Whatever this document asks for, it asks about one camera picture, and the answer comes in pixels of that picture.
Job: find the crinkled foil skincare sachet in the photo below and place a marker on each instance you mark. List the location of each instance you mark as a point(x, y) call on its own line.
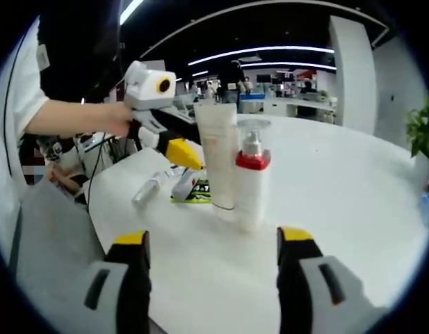
point(174, 172)

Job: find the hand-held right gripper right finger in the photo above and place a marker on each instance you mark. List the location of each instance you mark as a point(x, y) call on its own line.
point(294, 285)

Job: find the white counter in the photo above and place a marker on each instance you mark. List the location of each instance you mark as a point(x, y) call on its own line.
point(280, 108)

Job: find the small white skincare tube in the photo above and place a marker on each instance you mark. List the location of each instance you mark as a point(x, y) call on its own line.
point(183, 186)

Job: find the green plant in white pot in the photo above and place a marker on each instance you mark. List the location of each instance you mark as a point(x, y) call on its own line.
point(422, 128)

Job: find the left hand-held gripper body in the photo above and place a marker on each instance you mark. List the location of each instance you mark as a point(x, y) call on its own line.
point(144, 87)

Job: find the blue and white box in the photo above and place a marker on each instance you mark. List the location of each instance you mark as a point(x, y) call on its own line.
point(254, 96)

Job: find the person's left hand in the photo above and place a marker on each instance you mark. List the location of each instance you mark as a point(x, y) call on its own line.
point(113, 118)

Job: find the green skincare sachet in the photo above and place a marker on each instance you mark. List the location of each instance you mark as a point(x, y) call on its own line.
point(200, 193)

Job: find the large white skincare tube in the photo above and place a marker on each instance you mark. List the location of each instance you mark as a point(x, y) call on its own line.
point(217, 156)

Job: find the person in white shirt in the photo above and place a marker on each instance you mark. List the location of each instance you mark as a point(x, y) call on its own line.
point(23, 87)

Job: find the ceiling light strip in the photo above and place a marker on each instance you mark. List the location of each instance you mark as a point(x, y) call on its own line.
point(287, 65)
point(263, 52)
point(130, 10)

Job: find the clear skincare bottle silver collar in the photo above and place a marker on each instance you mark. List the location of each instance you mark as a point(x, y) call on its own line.
point(146, 191)

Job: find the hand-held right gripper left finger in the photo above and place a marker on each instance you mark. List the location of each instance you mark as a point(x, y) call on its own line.
point(130, 295)

